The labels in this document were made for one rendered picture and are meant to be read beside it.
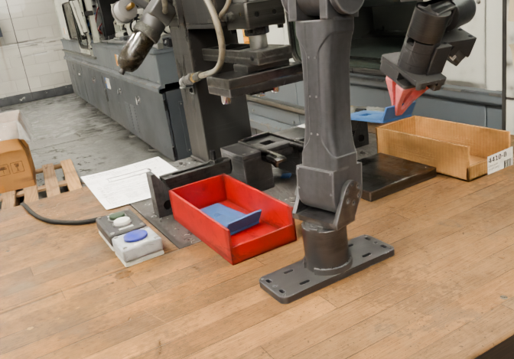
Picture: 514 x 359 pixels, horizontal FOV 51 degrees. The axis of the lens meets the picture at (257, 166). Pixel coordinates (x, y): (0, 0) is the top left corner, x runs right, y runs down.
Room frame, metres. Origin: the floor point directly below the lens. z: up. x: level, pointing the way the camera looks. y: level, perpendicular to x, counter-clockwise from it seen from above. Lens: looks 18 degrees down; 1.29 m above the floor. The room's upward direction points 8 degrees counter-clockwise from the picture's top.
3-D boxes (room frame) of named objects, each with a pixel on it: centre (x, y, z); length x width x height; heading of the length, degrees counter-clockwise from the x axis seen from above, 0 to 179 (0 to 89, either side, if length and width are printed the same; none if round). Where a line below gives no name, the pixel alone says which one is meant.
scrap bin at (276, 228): (0.88, 0.06, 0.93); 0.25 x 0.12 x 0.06; 27
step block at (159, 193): (1.01, 0.18, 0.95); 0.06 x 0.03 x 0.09; 117
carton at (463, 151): (1.08, -0.39, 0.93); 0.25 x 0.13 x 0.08; 27
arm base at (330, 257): (0.69, -0.08, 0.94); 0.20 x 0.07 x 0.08; 117
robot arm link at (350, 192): (0.70, -0.09, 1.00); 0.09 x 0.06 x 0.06; 40
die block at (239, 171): (1.12, -0.04, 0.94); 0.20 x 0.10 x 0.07; 117
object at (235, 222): (0.91, 0.07, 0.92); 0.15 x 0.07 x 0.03; 34
